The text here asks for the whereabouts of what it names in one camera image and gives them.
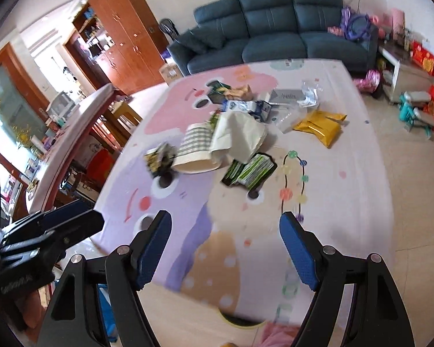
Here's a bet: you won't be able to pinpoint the teal stepper machine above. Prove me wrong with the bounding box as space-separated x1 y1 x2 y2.
399 91 434 140

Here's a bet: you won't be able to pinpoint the yellow padded envelope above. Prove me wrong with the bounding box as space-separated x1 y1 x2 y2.
293 110 346 148

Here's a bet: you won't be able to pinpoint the white side table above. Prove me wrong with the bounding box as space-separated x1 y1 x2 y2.
379 42 434 104

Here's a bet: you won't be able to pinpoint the dark foil wrapper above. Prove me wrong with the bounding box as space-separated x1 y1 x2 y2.
143 143 177 178

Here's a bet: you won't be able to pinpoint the purple bag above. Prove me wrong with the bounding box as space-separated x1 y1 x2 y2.
340 6 372 42

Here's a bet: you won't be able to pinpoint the long dining table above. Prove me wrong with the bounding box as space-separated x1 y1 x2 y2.
25 83 117 214

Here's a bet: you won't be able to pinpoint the cardboard box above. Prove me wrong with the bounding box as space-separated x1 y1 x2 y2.
159 64 183 85

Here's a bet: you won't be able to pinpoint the dark teal sofa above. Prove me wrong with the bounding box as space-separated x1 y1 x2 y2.
168 0 378 76

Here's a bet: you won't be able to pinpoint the pink trouser legs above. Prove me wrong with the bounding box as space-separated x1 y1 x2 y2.
256 322 299 347

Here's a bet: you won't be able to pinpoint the green red snack wrapper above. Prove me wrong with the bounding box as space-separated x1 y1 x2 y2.
206 79 254 104

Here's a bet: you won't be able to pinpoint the cartoon printed tablecloth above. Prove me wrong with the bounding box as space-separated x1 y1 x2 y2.
93 60 393 324

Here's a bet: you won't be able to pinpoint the white paper bag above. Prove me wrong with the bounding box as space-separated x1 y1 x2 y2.
210 111 268 164

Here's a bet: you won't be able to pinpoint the checkered paper cup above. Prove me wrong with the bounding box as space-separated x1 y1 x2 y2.
172 122 221 174

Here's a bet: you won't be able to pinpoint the clear plastic cup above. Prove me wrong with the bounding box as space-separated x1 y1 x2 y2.
275 107 307 133

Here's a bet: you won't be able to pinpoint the silver earplugs box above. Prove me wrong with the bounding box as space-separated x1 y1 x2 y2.
268 88 305 105

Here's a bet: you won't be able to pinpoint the yellow rimmed trash bin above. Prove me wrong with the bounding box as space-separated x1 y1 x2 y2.
218 309 266 329

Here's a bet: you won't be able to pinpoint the wooden cabinet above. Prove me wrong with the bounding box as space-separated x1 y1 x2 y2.
64 0 168 94

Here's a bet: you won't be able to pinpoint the green black snack packet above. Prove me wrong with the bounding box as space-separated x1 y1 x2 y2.
221 153 277 191

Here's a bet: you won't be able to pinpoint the blue white milk carton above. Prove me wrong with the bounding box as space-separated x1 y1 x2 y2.
222 99 272 122

